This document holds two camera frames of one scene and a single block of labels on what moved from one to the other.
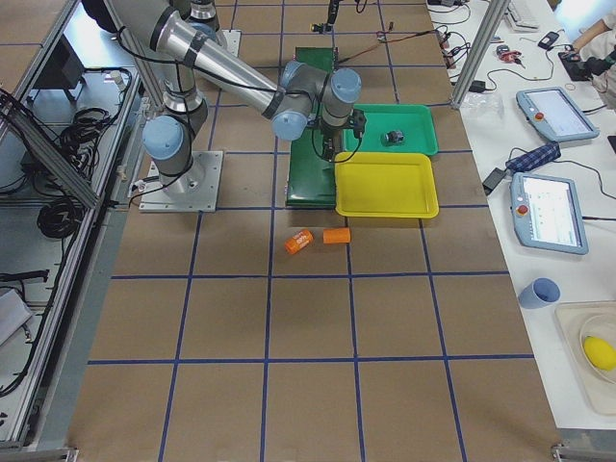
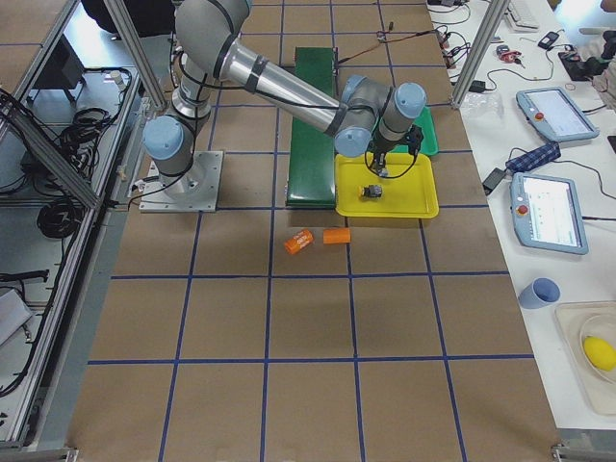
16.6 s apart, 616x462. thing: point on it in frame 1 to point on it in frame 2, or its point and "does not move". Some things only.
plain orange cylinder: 336,235 does not move
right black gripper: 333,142 to 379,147
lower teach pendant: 547,214 does not move
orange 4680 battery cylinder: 298,241 does not move
